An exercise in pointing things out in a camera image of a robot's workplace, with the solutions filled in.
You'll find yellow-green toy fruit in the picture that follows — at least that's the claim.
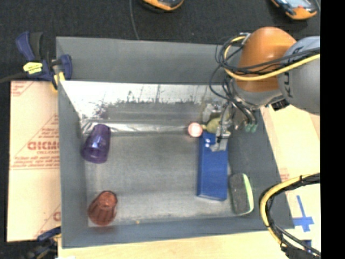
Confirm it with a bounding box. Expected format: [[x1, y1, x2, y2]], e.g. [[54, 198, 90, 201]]
[[202, 117, 224, 134]]

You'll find purple plastic cup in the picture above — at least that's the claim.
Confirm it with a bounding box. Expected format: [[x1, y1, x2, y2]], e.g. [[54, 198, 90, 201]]
[[80, 123, 112, 165]]

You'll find black cylinder on white bracket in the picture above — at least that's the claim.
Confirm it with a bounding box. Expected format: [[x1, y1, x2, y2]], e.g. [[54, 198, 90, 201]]
[[265, 98, 291, 112]]

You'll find blue flat block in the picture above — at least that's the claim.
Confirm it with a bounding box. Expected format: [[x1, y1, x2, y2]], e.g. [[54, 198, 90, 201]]
[[196, 131, 230, 202]]

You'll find red plastic cup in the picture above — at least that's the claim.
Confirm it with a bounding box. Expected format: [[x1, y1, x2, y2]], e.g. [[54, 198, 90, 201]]
[[87, 190, 119, 227]]

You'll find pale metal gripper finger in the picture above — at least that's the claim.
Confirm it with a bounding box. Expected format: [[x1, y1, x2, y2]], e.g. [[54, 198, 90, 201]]
[[210, 129, 231, 153], [202, 101, 225, 120]]

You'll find grey metal bin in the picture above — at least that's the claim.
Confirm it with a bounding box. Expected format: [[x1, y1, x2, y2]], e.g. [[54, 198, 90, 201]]
[[55, 36, 295, 249]]

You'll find brown cardboard board, red print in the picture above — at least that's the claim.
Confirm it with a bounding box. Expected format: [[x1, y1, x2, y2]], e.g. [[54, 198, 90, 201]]
[[6, 79, 62, 243]]

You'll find pink ball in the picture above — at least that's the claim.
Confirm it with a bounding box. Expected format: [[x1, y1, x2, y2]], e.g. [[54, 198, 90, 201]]
[[187, 121, 204, 139]]

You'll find green and grey sponge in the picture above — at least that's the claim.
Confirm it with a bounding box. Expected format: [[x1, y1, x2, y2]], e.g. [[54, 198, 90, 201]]
[[228, 173, 255, 216]]

